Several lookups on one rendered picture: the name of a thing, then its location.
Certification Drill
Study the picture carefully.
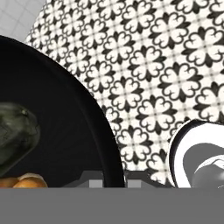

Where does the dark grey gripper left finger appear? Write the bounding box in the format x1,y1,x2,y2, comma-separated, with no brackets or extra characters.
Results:
62,171,105,188

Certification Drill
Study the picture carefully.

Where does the orange-brown chicken drumstick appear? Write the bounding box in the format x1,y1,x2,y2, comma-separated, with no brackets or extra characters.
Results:
0,172,49,188

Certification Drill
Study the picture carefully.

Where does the dark green cucumber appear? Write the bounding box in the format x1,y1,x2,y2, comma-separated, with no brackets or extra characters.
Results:
0,101,41,178

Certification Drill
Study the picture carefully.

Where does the black round plate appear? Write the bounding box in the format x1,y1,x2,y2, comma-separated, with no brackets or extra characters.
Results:
0,34,126,188

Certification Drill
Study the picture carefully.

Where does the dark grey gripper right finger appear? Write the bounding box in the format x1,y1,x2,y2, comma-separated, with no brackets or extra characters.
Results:
125,171,160,188

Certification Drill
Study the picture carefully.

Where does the white bowl with black rim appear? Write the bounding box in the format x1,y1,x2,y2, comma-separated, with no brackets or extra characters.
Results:
167,118,224,188

